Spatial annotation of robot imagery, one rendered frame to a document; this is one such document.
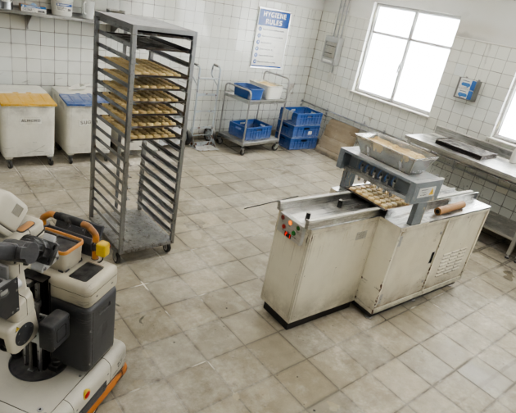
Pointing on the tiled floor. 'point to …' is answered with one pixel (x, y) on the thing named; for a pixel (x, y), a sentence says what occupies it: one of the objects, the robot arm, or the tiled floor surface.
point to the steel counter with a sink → (512, 229)
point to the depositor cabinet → (416, 255)
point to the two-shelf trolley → (247, 117)
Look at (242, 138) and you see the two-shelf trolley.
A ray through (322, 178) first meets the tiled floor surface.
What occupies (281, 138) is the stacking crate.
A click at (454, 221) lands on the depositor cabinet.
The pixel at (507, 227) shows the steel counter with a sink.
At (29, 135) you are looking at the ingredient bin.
